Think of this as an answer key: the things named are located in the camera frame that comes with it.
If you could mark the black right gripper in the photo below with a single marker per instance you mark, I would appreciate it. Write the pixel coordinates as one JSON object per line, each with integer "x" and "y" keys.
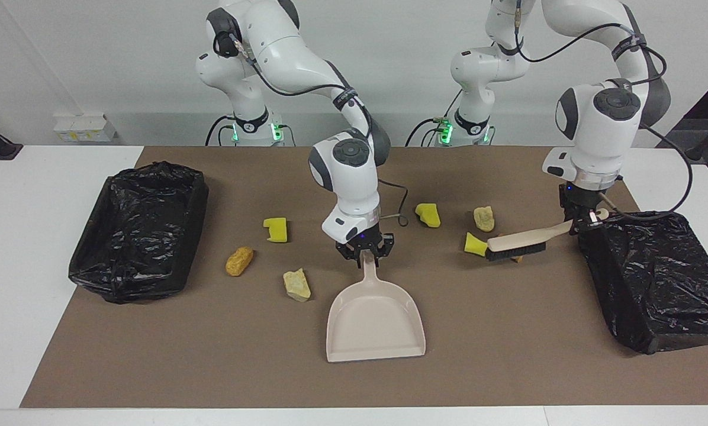
{"x": 363, "y": 241}

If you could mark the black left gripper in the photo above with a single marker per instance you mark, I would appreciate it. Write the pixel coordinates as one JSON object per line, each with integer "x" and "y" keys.
{"x": 582, "y": 204}

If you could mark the blocky yellow sponge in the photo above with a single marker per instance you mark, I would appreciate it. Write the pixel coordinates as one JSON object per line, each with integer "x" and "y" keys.
{"x": 428, "y": 215}

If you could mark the beige hand brush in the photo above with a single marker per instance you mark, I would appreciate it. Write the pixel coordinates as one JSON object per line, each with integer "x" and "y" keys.
{"x": 520, "y": 241}

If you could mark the beige plastic dustpan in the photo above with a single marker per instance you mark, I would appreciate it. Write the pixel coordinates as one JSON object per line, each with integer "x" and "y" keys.
{"x": 375, "y": 325}

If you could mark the greenish stone-like bread chunk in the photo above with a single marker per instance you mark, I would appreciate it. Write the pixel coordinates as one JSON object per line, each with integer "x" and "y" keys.
{"x": 296, "y": 284}

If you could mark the pale bread chunk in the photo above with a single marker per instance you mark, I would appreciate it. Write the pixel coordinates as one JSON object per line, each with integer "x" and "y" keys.
{"x": 484, "y": 219}

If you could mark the yellow sponge with green side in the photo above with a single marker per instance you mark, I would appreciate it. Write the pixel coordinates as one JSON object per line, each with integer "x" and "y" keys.
{"x": 475, "y": 245}

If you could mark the brown fried nugget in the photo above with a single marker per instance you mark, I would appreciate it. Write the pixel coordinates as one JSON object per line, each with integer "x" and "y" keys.
{"x": 239, "y": 261}

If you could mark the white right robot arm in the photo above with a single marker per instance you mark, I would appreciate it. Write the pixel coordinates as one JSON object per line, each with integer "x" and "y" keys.
{"x": 354, "y": 177}

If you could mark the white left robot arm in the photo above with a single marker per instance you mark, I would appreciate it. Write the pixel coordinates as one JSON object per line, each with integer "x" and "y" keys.
{"x": 602, "y": 136}

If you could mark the black bag-covered bin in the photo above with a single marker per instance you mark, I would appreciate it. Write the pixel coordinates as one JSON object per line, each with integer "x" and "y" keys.
{"x": 656, "y": 284}

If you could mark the open black bag-lined bin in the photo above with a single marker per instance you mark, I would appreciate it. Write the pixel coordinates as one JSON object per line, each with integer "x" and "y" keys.
{"x": 135, "y": 236}

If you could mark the notched yellow sponge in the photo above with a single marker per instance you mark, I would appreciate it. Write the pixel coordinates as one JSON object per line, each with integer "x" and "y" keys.
{"x": 276, "y": 229}

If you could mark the brown table mat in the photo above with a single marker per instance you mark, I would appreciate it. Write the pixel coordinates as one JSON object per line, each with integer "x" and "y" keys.
{"x": 212, "y": 355}

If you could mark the white wall socket box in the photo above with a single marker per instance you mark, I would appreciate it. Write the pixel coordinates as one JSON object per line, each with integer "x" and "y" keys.
{"x": 84, "y": 127}

